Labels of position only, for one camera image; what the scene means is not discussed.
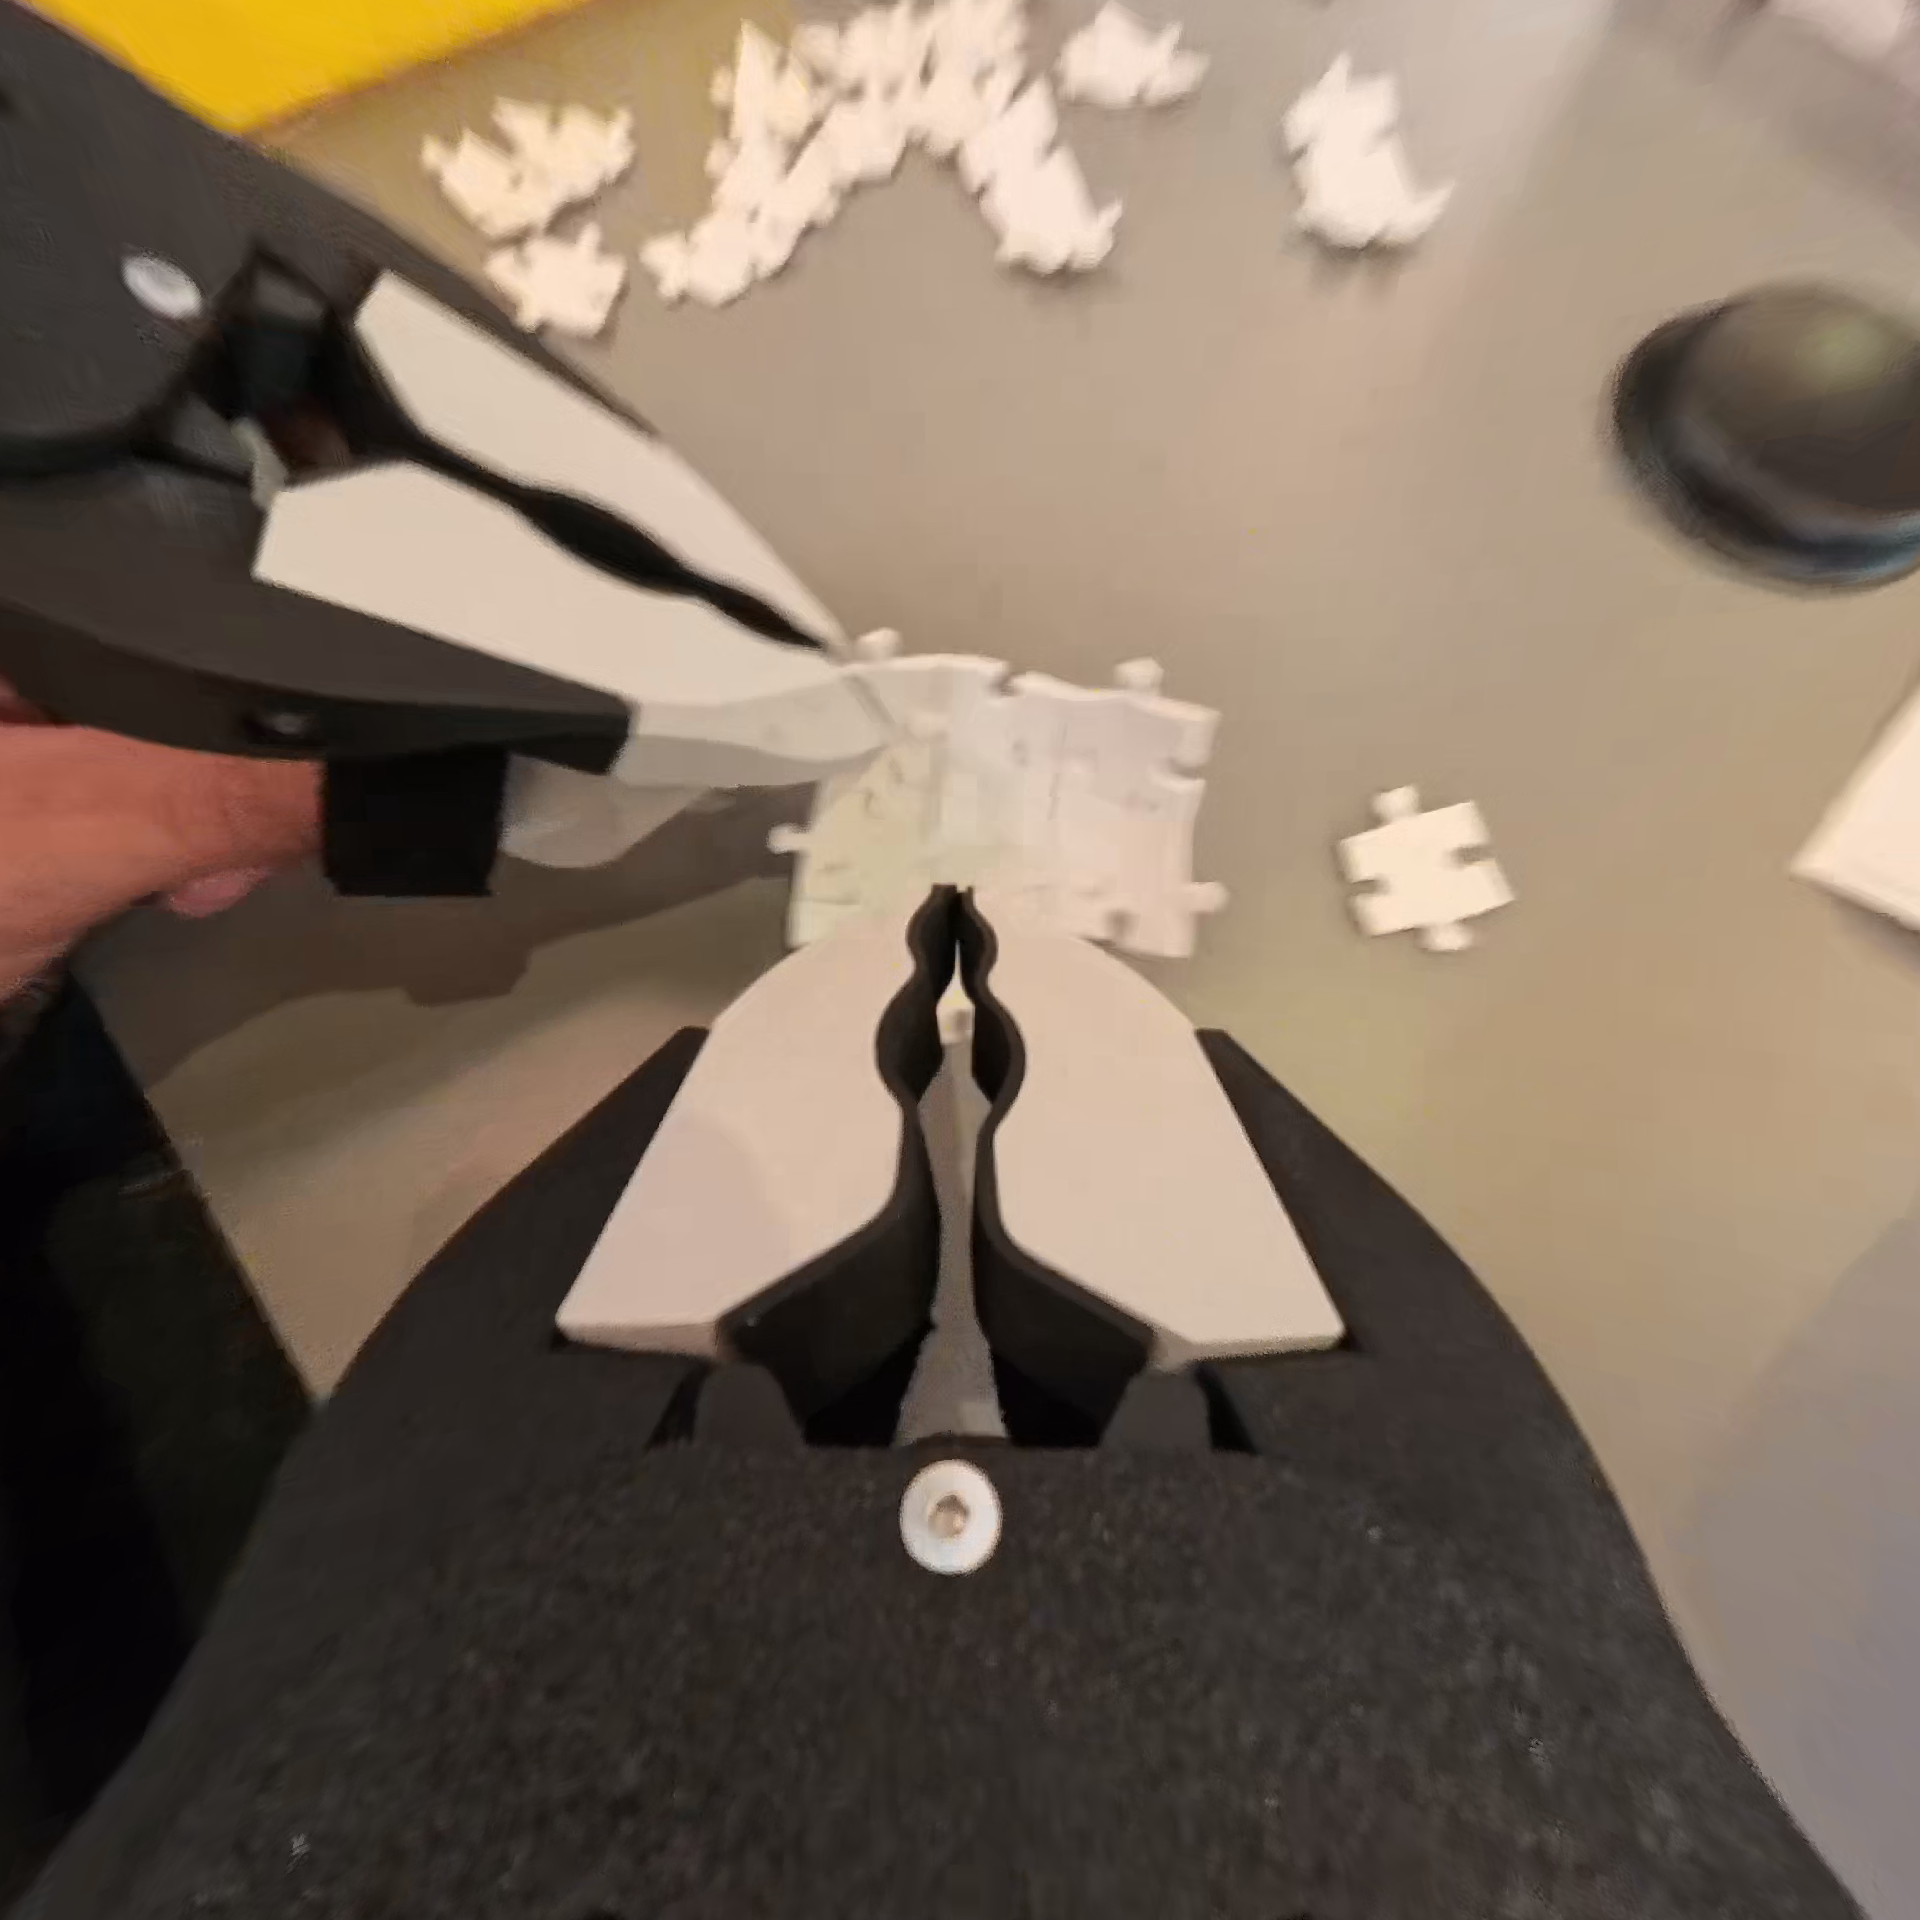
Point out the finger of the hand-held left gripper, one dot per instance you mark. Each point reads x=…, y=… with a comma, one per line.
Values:
x=481, y=581
x=571, y=420

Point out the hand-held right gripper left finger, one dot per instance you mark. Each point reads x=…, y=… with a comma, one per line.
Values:
x=751, y=1168

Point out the single white puzzle piece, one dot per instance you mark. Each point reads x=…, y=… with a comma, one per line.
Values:
x=1431, y=872

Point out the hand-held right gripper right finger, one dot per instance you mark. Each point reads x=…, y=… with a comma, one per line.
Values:
x=1143, y=1168

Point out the joined white puzzle section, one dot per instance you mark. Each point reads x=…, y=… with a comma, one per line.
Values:
x=1038, y=811

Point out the person's left hand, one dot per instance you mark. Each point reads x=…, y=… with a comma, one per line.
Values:
x=123, y=825

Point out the scattered loose puzzle pieces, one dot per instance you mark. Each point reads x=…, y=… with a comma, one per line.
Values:
x=903, y=135

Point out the black round desk grommet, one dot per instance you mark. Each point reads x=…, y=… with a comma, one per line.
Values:
x=1785, y=435

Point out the yellow box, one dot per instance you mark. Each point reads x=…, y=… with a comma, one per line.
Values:
x=326, y=54

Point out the white printed instruction sheet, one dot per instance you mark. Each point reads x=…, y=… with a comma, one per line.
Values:
x=1878, y=842

